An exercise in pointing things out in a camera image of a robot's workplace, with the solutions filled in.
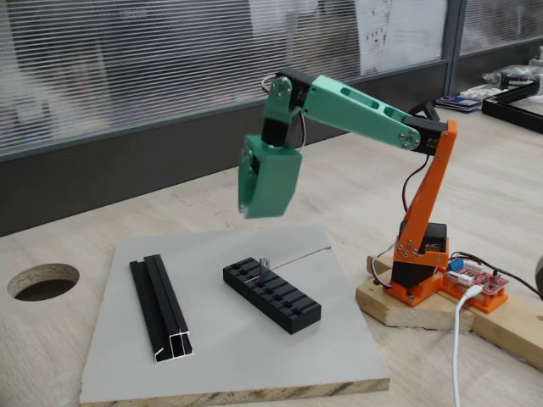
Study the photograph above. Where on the black rectangular frame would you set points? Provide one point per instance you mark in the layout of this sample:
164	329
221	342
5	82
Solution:
509	110

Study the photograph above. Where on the clear plastic bag with parts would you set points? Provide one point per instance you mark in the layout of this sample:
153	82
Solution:
513	74

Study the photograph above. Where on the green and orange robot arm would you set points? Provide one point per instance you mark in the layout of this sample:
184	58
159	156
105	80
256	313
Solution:
360	110

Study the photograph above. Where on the stack of blue cards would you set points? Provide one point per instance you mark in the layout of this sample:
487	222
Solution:
460	104

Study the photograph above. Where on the grey laminated wood board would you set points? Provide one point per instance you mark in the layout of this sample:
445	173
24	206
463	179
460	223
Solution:
237	360

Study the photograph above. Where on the dark aluminium profile rail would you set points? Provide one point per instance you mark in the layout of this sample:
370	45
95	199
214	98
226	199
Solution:
152	297

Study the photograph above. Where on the long wooden plank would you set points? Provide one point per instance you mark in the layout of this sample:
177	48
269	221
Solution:
517	330

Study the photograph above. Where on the black folding stand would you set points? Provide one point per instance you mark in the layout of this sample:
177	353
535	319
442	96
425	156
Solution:
430	111

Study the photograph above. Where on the black slotted holder block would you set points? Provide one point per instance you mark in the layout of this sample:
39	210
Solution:
292	313

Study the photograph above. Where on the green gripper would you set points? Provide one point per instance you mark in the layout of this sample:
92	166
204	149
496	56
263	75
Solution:
277	180

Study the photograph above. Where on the white paper packet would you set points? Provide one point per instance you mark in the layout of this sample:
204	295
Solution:
477	91

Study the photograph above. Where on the light wooden base block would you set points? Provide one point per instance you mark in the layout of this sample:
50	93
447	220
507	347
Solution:
407	316

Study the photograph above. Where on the red controller circuit board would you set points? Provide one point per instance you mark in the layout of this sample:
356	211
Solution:
488	282

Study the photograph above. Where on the small metal bracket piece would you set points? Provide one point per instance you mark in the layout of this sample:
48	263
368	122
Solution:
264	267

